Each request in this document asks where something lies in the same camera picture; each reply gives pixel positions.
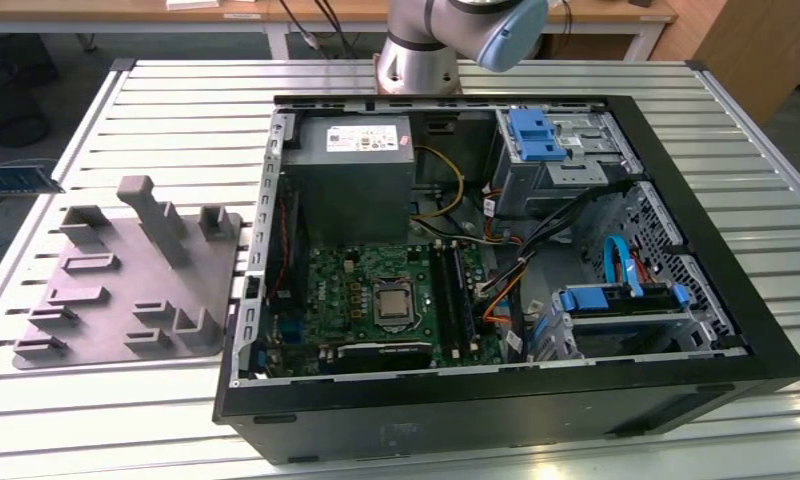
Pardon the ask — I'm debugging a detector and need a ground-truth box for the black graphics card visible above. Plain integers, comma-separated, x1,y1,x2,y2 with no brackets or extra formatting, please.
319,341,436,374

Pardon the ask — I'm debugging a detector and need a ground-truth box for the blue plastic bay rail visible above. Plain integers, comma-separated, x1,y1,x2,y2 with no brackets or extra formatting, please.
530,312,562,362

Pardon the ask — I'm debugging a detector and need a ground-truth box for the black cable bundle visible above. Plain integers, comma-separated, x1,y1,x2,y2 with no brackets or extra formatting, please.
479,179,635,301

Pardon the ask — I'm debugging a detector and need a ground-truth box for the silver CPU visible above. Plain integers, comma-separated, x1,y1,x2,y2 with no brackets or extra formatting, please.
376,289,412,319

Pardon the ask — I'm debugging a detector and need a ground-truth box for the metal disk bay cage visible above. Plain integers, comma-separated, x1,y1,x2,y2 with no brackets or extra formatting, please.
550,287,735,361

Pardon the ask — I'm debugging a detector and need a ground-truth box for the orange wire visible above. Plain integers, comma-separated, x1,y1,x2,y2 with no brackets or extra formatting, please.
483,292,512,329

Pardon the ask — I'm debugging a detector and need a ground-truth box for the black PC case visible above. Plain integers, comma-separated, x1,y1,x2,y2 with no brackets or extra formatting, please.
212,93,800,464

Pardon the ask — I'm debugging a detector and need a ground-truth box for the green motherboard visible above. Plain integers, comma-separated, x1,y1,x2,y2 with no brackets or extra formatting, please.
265,238,508,376

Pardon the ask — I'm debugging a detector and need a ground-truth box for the CPU socket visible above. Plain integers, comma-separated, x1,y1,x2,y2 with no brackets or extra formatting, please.
369,273,420,335

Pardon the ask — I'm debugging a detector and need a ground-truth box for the wooden cabinet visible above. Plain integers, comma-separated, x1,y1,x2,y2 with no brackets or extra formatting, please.
652,0,800,126

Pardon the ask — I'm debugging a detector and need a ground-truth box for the grey power supply unit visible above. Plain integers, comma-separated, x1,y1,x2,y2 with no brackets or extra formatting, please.
283,117,419,246

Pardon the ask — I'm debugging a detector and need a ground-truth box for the yellow wire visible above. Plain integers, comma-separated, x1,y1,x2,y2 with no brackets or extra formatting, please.
412,144,468,220

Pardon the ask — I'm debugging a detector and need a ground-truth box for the grey parts rack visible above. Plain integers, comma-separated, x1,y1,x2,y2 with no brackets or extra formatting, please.
11,174,245,371

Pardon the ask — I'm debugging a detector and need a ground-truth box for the black RAM slot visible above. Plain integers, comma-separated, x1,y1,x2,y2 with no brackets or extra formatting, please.
432,239,459,362

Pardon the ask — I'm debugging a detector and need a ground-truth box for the wooden desk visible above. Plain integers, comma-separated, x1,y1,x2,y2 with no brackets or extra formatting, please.
0,0,679,61

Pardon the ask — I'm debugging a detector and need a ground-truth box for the blue drive latch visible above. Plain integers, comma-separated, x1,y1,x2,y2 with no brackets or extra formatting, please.
506,110,574,162

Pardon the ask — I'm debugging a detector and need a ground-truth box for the hard disk in blue carrier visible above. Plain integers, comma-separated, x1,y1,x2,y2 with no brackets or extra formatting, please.
551,282,692,315

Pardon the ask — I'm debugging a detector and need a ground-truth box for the blue flat data cable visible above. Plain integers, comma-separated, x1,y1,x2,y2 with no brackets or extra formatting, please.
602,234,644,299

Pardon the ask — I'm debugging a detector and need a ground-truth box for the metal optical drive cage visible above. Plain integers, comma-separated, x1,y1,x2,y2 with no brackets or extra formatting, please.
491,107,646,217

